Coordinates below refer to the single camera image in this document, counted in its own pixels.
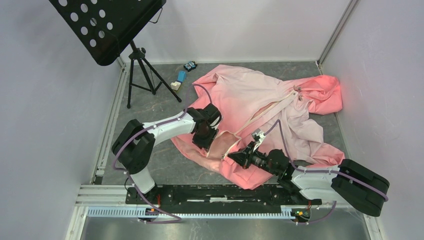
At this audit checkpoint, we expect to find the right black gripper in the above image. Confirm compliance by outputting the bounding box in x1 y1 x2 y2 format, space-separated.
228 141 279 176

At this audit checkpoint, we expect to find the pink zip-up jacket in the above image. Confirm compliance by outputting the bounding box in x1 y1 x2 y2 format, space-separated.
172 65 345 189

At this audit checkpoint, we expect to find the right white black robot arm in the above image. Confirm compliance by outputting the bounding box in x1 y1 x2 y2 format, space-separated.
228 142 390 217

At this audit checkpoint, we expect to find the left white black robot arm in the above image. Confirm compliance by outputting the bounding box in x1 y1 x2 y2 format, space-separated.
111 103 223 204

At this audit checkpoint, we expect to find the cream white block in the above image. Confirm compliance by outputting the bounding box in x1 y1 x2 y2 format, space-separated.
170 81 182 92

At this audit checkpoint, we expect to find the blue block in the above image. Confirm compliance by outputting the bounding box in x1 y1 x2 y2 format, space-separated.
177 70 187 83

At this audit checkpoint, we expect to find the small black blue toy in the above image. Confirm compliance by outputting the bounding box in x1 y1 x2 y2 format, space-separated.
183 61 198 72

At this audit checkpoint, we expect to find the black perforated music stand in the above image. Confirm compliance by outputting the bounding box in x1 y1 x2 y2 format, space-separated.
49 0 182 102

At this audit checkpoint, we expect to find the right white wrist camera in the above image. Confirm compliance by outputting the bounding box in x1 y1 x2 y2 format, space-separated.
251 129 266 146

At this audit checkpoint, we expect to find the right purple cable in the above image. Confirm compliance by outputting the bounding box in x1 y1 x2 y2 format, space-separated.
263 119 389 226

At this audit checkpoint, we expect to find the purple cable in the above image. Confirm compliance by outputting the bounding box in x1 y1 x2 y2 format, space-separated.
111 83 213 225
263 119 389 226

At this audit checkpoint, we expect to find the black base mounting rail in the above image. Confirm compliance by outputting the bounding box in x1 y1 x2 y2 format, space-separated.
144 184 322 214

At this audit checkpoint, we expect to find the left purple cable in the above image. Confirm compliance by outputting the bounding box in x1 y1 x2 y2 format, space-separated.
111 83 213 225

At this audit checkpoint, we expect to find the white toothed cable duct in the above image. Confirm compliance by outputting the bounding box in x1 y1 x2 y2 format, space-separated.
86 206 305 220

